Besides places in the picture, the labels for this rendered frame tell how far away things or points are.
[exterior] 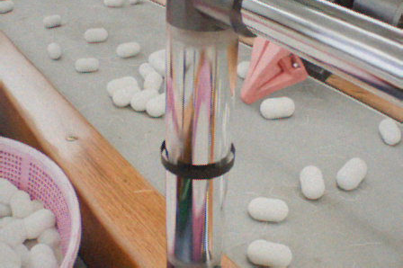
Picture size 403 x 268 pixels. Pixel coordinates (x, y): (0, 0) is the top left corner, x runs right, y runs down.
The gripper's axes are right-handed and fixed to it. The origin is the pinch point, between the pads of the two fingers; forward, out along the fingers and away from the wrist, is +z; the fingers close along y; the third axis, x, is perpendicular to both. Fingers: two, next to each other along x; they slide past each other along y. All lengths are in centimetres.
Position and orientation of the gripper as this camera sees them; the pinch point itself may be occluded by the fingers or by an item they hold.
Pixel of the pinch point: (247, 94)
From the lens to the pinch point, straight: 54.1
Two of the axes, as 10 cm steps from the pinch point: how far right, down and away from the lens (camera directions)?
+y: 5.9, 4.1, -6.9
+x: 4.8, 5.1, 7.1
